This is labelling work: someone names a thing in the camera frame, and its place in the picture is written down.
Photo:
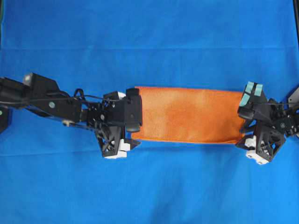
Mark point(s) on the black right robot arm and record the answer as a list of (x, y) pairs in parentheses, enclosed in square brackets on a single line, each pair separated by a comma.
[(292, 118)]

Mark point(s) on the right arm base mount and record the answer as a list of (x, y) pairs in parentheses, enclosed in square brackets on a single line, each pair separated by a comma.
[(293, 97)]

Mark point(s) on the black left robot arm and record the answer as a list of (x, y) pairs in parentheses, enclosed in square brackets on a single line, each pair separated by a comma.
[(110, 117)]

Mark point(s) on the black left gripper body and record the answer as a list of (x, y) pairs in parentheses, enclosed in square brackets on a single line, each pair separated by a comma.
[(110, 137)]

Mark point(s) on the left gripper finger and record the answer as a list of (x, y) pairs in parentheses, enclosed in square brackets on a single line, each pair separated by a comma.
[(132, 143), (133, 110)]

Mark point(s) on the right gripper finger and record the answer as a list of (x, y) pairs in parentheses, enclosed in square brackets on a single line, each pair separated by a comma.
[(247, 132)]

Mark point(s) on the orange towel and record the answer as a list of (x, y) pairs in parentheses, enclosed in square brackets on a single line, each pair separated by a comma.
[(190, 115)]

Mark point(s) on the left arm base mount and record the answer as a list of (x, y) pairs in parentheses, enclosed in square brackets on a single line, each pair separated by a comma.
[(5, 118)]

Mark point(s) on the blue table cloth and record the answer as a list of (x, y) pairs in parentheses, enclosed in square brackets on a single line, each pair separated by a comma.
[(52, 174)]

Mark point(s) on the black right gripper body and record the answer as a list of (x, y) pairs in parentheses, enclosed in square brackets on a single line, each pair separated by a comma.
[(269, 134)]

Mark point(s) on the right gripper teal-taped finger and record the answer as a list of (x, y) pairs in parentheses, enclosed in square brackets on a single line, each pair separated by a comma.
[(250, 106)]

